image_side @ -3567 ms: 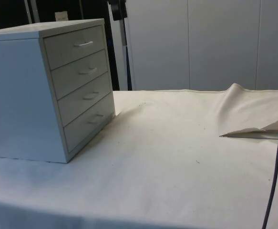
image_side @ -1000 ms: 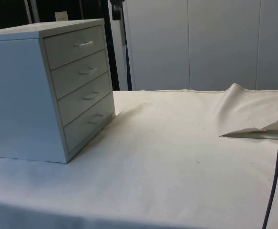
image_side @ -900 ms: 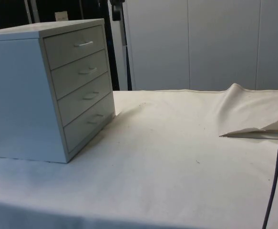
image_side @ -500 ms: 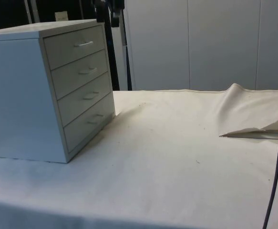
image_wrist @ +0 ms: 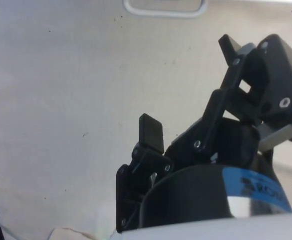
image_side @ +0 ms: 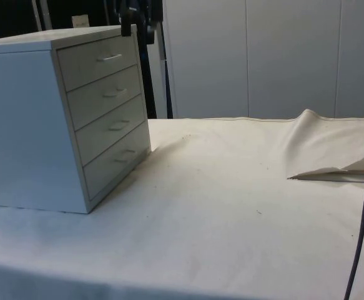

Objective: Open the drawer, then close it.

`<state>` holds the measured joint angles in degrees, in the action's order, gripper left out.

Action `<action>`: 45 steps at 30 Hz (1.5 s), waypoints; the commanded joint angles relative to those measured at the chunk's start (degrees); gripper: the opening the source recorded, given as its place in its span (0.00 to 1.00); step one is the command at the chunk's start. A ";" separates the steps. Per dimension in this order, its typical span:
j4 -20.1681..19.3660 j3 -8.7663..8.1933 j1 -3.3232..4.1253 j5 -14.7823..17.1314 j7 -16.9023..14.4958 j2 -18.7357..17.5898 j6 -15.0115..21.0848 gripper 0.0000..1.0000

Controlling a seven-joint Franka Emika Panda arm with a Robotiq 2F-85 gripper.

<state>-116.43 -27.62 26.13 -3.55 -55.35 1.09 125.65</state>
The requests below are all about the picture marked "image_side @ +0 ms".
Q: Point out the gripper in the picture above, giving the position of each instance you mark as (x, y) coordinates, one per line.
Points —
(138, 6)

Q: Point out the pale locker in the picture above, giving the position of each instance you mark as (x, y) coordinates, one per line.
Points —
(291, 56)
(206, 62)
(359, 53)

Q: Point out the white chest of drawers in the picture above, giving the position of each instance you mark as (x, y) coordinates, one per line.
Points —
(22, 125)

